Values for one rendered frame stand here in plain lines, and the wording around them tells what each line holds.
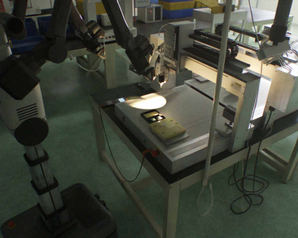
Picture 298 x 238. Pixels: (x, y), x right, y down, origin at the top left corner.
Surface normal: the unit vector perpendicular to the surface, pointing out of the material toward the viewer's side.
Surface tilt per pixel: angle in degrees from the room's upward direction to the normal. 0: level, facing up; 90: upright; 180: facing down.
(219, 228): 0
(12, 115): 97
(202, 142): 0
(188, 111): 0
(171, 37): 90
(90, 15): 90
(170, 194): 90
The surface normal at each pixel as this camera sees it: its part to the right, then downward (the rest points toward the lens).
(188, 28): 0.51, 0.46
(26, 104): 0.65, 0.54
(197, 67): -0.86, 0.28
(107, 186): 0.00, -0.84
